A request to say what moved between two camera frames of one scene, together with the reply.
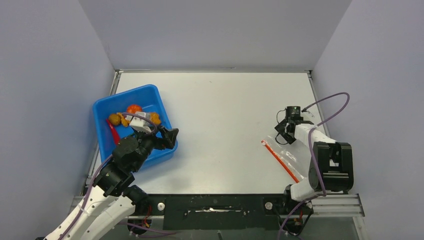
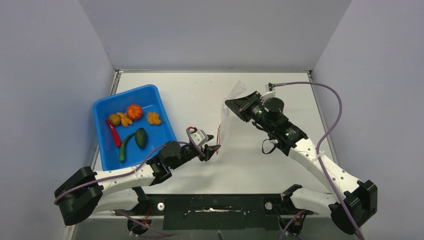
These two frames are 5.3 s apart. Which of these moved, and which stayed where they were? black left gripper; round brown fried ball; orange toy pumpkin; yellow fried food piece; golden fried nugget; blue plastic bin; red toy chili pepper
Moved: black left gripper
Stayed: orange toy pumpkin; round brown fried ball; red toy chili pepper; yellow fried food piece; blue plastic bin; golden fried nugget
